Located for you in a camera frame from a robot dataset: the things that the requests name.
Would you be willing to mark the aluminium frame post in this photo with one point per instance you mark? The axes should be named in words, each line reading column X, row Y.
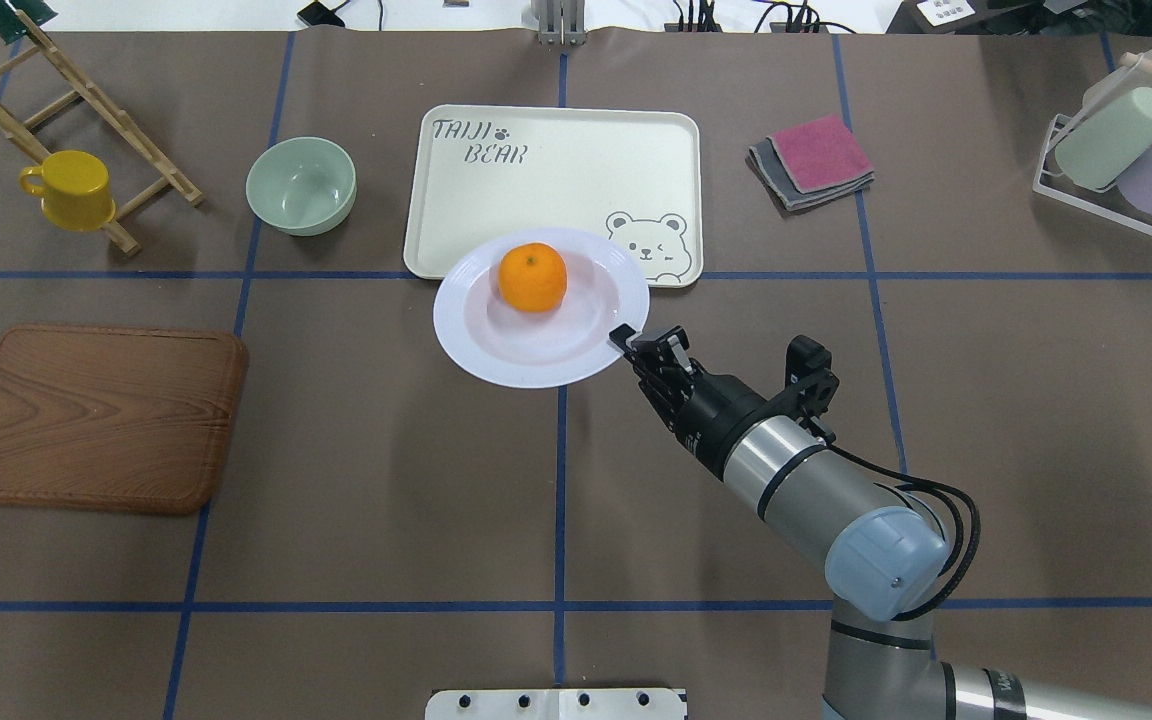
column 560, row 22

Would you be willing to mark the white cup rack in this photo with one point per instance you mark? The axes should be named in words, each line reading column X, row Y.
column 1049, row 181

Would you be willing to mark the orange fruit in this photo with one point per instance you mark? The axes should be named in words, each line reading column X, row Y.
column 533, row 278

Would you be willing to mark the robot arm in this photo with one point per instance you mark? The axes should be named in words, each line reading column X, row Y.
column 890, row 551

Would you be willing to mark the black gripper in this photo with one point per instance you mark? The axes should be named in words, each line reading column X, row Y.
column 715, row 407

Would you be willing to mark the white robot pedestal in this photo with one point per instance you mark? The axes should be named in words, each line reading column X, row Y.
column 559, row 703

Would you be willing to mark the wooden cutting board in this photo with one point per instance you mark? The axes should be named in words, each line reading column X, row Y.
column 116, row 418

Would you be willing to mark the green bowl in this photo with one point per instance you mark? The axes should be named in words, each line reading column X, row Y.
column 302, row 186

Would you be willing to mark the cream bear tray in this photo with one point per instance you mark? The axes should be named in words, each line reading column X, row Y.
column 630, row 177

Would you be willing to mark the grey cloth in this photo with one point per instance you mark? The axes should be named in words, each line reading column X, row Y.
column 767, row 164

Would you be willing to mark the green cup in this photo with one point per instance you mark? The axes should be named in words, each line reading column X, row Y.
column 1108, row 141

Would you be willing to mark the pink cloth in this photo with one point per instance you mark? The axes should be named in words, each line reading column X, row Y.
column 820, row 154

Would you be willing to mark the white round plate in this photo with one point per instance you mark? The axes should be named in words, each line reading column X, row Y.
column 499, row 344

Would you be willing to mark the yellow mug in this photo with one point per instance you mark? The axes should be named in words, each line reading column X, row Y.
column 74, row 189

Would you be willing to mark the dark green mug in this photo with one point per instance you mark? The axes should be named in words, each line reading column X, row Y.
column 12, row 28

